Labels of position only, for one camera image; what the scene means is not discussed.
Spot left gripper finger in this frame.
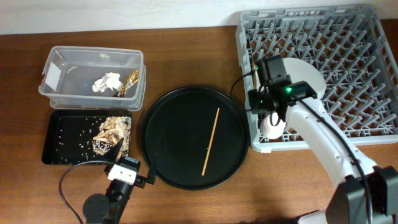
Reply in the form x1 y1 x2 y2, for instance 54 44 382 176
146 152 158 184
104 138 124 161

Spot food scraps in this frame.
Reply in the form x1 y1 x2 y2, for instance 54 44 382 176
93 116 132 161

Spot grey plate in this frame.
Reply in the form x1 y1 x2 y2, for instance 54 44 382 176
282 57 326 99

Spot pink cup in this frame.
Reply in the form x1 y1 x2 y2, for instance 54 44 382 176
259 112 286 139

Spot white tissue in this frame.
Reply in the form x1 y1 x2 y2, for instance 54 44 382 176
92 72 123 93

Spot gold snack wrapper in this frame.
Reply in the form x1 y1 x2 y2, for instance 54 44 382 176
113 70 140 97

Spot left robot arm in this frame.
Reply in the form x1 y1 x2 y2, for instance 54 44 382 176
83 139 157 223

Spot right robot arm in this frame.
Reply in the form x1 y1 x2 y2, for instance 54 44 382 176
248 55 397 223

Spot grey dishwasher rack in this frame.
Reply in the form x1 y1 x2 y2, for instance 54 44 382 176
235 4 397 146

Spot black rectangular tray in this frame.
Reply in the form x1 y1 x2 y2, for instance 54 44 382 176
42 110 132 165

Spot round black tray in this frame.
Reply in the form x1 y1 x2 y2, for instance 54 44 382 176
140 86 250 190

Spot clear plastic bin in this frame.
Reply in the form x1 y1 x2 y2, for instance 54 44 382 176
39 46 146 111

